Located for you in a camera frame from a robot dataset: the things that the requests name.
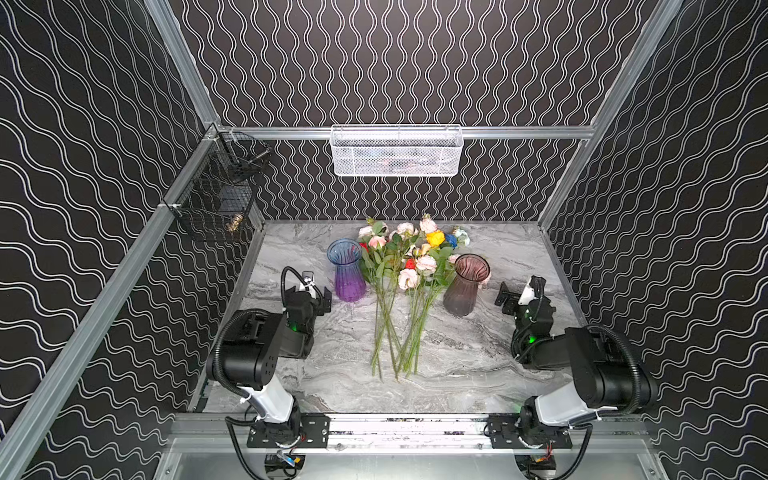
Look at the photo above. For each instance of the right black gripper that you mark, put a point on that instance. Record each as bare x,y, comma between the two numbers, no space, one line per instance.
512,297

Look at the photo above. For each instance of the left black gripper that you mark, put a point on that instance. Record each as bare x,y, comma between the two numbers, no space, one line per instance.
321,300

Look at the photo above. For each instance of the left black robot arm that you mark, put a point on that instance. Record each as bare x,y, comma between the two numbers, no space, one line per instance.
245,355

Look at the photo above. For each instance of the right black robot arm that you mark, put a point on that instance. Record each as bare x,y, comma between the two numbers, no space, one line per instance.
608,378

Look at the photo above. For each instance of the blue purple glass vase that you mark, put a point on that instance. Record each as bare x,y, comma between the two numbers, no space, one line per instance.
349,283

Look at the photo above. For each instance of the smoky pink glass vase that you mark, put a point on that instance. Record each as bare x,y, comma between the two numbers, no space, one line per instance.
471,270

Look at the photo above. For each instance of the pile of artificial flowers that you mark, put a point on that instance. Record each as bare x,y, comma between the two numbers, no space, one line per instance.
408,267

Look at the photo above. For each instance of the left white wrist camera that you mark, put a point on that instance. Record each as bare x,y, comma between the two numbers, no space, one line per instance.
307,283

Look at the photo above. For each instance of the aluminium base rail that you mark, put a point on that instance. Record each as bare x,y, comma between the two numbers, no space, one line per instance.
403,434

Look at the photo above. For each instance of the black wire wall basket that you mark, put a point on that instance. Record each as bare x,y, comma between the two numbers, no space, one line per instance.
216,205

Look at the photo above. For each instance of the white mesh wall basket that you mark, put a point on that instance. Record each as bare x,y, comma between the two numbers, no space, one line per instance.
406,150

